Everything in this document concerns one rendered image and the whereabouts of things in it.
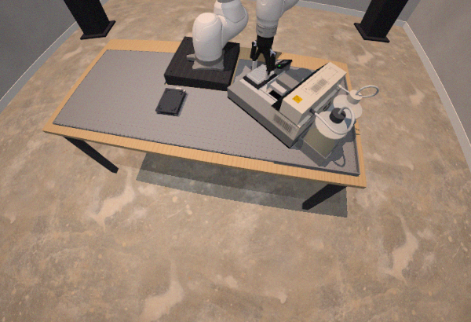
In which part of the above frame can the white plastic bottle with black cap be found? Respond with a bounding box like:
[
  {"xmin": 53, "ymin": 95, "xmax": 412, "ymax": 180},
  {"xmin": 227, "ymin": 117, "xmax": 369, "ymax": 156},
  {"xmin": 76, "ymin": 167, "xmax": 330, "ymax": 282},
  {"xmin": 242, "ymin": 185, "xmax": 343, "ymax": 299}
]
[{"xmin": 304, "ymin": 108, "xmax": 347, "ymax": 157}]

